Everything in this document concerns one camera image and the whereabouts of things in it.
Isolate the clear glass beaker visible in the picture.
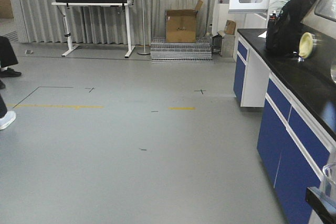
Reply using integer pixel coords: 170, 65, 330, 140
322, 163, 336, 201

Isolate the dark bottle red band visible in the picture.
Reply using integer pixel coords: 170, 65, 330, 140
267, 10, 277, 35

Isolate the yellow round lid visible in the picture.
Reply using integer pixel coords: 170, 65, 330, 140
299, 32, 316, 59

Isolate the open cardboard box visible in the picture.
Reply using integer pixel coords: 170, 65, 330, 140
165, 0, 203, 43

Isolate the person white shoe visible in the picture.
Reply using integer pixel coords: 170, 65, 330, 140
0, 97, 16, 130

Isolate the blue white lab cabinet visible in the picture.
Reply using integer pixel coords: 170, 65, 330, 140
233, 29, 335, 223

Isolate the black plastic bag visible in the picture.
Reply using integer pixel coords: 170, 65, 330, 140
266, 0, 317, 57

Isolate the grey metal bin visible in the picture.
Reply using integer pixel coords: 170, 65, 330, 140
211, 30, 235, 58

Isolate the metal grate platform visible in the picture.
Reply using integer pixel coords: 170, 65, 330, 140
151, 37, 213, 62

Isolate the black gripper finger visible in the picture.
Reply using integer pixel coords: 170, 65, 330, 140
305, 187, 335, 223

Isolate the person leg black shoe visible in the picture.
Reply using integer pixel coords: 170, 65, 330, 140
1, 36, 22, 78

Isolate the small cardboard box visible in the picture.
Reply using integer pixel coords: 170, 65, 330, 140
224, 20, 236, 35

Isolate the white leg standing desk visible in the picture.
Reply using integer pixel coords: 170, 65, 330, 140
52, 0, 134, 58

